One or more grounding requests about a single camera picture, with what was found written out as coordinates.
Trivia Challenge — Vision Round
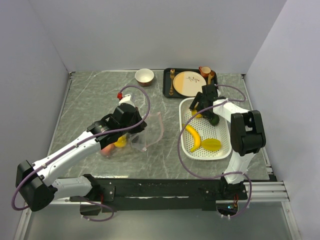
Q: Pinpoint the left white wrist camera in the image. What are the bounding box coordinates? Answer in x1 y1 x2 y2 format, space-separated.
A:
117 92 135 107

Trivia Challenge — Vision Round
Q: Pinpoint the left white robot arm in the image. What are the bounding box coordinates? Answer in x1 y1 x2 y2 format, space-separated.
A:
14 103 147 212

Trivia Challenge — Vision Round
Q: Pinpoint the yellow star fruit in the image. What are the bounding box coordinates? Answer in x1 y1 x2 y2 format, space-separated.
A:
201 138 222 152

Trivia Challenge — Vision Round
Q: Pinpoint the gold fork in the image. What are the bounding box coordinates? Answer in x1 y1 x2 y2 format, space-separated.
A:
169 68 175 96

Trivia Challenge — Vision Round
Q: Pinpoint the green avocado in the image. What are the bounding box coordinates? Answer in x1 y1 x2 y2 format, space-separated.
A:
209 115 220 126

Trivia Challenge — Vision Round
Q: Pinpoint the yellow banana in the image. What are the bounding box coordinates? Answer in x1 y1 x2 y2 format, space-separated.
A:
185 124 201 152

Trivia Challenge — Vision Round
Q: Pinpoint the white and brown bowl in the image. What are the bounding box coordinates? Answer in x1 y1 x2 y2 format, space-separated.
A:
134 68 155 87

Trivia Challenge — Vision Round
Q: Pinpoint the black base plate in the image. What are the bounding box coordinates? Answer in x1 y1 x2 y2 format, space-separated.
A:
50 174 252 217

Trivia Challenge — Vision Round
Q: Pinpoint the round yellow orange fruit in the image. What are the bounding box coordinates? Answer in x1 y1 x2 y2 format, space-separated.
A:
191 109 203 119

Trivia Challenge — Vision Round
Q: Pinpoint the aluminium mounting rail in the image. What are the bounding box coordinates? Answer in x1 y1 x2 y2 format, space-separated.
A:
49 182 290 205

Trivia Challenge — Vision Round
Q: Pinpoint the gold spoon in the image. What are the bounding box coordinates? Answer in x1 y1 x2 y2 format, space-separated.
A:
207 70 216 85

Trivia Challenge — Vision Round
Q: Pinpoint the small orange cup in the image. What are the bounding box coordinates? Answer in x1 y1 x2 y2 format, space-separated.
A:
198 66 212 78

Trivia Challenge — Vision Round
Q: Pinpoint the cream and orange plate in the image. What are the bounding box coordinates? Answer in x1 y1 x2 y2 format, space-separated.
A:
173 71 207 97

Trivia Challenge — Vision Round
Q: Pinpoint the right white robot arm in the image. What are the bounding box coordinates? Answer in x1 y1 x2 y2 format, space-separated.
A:
189 84 266 199

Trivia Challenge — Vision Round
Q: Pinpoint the clear zip top bag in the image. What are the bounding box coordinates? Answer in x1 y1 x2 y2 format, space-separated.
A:
99 93 165 159

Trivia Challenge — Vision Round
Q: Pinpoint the yellow lemon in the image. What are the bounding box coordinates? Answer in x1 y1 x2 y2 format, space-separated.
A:
113 135 127 148

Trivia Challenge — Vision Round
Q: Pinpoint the white perforated plastic basket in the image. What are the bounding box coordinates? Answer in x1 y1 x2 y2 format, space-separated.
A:
178 97 233 161

